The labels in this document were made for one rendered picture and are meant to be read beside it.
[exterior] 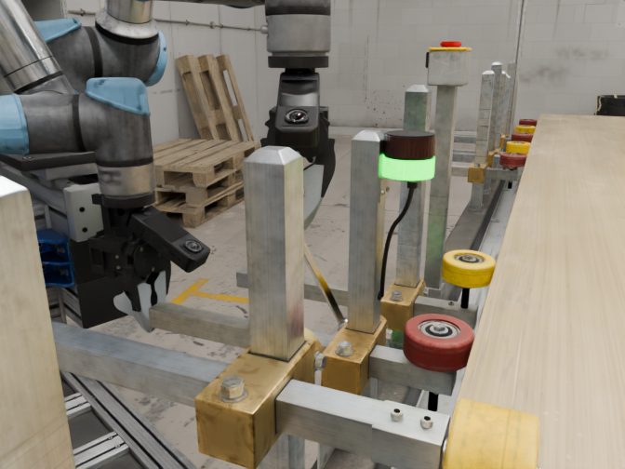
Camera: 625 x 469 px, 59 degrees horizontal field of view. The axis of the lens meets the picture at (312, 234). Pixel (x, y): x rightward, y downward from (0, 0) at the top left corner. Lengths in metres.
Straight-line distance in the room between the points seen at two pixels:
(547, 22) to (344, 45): 2.76
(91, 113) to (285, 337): 0.42
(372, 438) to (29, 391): 0.25
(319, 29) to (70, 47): 0.59
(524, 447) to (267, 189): 0.25
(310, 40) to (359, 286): 0.30
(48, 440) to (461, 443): 0.25
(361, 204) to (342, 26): 7.96
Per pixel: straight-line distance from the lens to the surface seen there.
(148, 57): 1.17
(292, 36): 0.64
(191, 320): 0.79
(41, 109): 0.77
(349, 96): 8.58
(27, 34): 0.90
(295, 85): 0.63
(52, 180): 1.10
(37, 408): 0.25
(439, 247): 1.20
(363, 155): 0.65
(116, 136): 0.76
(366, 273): 0.69
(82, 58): 1.13
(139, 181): 0.77
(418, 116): 0.88
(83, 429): 1.75
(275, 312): 0.45
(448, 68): 1.12
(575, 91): 8.43
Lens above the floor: 1.21
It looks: 18 degrees down
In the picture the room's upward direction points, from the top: straight up
